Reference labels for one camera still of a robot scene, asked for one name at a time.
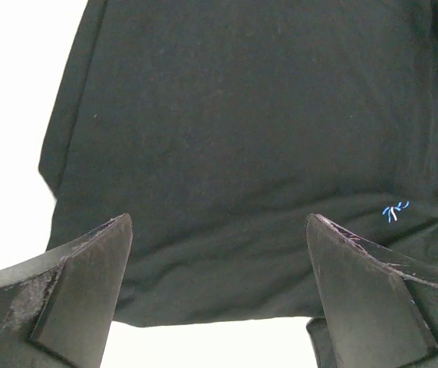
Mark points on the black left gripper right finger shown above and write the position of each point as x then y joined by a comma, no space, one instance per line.
380,307

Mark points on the black t shirt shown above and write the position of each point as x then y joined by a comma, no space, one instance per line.
219,127

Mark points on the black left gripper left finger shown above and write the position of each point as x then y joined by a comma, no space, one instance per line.
56,309

